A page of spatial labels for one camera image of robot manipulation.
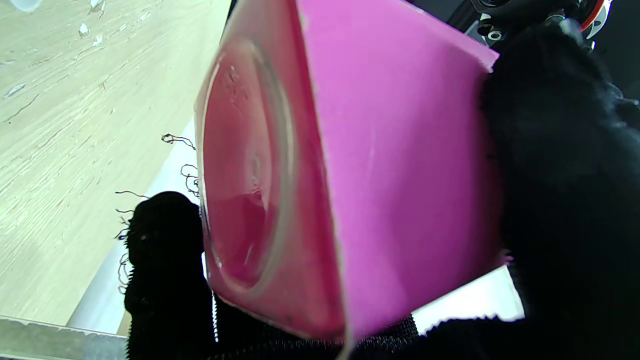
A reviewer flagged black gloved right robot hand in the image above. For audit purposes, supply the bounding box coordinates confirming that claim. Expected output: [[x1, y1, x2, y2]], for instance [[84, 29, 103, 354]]
[[125, 22, 640, 360]]

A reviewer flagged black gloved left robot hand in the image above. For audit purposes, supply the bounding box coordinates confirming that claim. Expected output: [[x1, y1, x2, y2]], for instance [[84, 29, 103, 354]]
[[592, 30, 640, 115]]

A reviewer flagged pink square coffee jar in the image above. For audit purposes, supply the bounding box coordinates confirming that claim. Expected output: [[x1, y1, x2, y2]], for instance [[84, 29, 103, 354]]
[[194, 0, 508, 358]]

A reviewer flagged glass jar of coffee beans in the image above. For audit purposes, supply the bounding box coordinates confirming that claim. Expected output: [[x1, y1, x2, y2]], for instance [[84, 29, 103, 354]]
[[0, 315, 128, 360]]

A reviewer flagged white sheer curtain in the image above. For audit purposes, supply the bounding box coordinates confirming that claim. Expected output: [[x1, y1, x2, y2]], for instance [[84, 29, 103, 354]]
[[415, 265, 526, 336]]

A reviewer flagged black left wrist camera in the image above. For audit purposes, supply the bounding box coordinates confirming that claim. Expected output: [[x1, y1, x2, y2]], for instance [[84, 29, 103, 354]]
[[450, 0, 613, 51]]

